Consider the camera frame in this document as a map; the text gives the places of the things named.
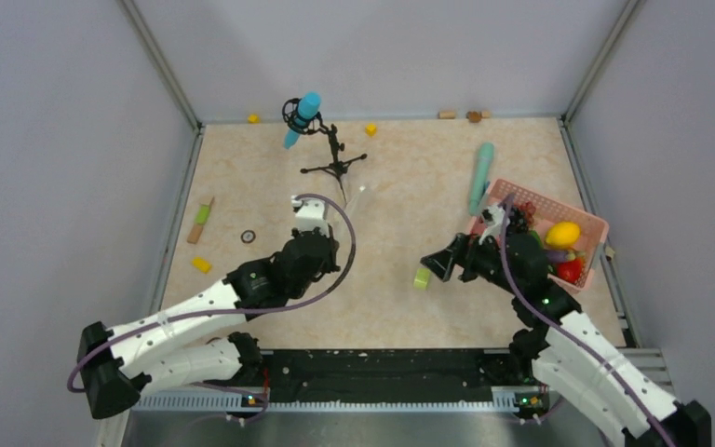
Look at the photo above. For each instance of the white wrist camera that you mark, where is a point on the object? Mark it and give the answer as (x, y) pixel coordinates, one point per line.
(493, 217)
(310, 217)

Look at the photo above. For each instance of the yellow block near left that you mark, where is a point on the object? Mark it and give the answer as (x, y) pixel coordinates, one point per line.
(201, 264)

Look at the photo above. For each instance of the pink plastic basket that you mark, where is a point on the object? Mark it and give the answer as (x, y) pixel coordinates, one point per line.
(548, 212)

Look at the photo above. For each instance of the red grape bunch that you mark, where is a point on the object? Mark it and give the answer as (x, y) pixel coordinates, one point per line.
(528, 208)

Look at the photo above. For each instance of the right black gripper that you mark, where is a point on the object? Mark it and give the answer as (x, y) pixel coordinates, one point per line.
(463, 250)

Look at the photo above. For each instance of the yellow lemon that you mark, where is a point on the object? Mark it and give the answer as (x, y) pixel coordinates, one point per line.
(563, 235)

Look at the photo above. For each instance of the clear zip top bag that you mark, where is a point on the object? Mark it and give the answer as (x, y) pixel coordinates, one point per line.
(357, 204)

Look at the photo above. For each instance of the purple eggplant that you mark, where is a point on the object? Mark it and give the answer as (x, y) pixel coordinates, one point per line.
(561, 256)

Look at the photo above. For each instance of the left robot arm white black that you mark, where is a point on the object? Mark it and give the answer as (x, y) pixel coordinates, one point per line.
(117, 366)

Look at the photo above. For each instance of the poker chip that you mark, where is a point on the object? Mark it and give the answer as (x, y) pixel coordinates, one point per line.
(247, 236)

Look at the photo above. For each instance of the lime green toy brick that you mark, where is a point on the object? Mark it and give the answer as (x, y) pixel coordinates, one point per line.
(421, 278)

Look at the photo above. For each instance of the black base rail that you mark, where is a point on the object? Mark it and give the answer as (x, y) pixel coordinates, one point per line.
(375, 376)

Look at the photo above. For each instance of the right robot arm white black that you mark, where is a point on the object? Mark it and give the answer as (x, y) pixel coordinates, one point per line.
(560, 347)

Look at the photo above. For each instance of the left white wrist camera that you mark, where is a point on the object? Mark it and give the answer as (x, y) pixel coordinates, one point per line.
(310, 217)

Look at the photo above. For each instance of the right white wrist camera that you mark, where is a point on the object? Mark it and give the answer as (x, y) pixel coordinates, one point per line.
(493, 217)

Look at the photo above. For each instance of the blue microphone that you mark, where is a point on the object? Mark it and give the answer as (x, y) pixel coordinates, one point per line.
(298, 113)

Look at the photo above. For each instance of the red pepper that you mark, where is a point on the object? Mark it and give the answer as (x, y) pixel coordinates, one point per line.
(570, 271)

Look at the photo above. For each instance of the green cucumber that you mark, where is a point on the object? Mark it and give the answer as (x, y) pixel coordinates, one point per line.
(537, 238)

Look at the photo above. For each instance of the yellow cube at back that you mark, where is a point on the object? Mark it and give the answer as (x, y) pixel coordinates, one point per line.
(371, 129)

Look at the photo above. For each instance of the teal cylinder tube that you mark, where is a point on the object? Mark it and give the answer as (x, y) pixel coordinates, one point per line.
(483, 162)

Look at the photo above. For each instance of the green and wood block stick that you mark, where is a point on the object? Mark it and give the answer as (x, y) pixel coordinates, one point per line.
(202, 215)

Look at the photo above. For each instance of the brown wooden piece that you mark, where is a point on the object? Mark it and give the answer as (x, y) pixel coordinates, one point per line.
(477, 116)

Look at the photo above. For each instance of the black microphone tripod stand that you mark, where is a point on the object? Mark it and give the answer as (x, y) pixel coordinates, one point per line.
(338, 167)

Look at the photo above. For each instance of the black grape bunch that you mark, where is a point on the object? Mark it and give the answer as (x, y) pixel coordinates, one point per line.
(518, 221)

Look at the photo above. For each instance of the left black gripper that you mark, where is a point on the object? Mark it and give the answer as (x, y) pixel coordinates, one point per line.
(331, 264)

